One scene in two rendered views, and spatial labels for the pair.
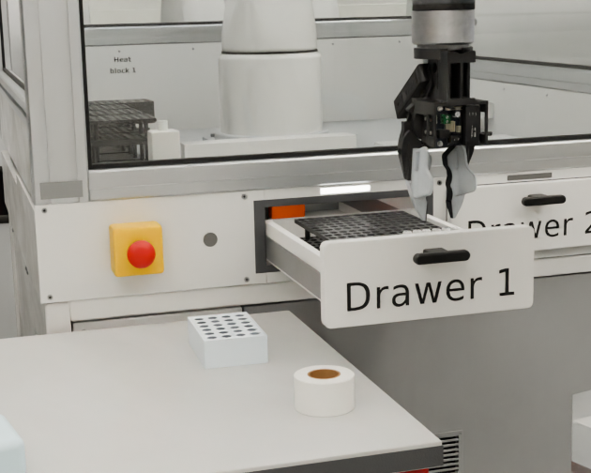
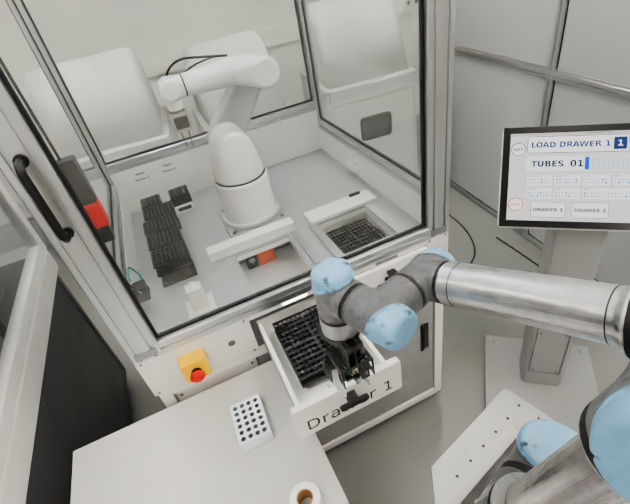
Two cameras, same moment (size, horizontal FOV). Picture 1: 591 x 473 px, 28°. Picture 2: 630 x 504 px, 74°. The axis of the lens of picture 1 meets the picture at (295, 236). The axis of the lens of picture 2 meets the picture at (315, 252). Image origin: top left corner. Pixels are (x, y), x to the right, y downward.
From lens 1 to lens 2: 105 cm
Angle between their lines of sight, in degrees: 25
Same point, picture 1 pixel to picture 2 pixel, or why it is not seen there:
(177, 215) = (211, 340)
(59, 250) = (155, 375)
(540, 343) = not seen: hidden behind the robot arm
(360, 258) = (312, 411)
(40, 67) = (109, 310)
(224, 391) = (255, 488)
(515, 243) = (391, 370)
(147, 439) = not seen: outside the picture
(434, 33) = (335, 336)
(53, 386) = (169, 491)
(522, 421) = not seen: hidden behind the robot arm
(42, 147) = (127, 341)
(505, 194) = (375, 274)
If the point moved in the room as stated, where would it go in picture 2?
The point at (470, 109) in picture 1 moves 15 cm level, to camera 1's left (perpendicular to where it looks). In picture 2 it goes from (363, 365) to (288, 381)
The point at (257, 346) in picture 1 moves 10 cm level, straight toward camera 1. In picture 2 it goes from (267, 436) to (270, 476)
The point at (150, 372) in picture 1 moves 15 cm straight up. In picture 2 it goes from (217, 461) to (197, 430)
